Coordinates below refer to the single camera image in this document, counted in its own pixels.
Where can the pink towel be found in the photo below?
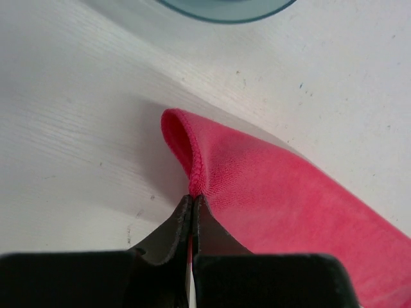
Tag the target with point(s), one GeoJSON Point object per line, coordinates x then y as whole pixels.
{"type": "Point", "coordinates": [273, 201]}

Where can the teal translucent plastic bin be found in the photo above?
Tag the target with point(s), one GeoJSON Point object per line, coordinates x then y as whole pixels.
{"type": "Point", "coordinates": [226, 11]}

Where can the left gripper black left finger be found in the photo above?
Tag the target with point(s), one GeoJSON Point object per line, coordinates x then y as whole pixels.
{"type": "Point", "coordinates": [160, 275]}

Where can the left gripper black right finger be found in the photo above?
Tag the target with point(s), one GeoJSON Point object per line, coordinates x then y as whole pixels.
{"type": "Point", "coordinates": [220, 263]}

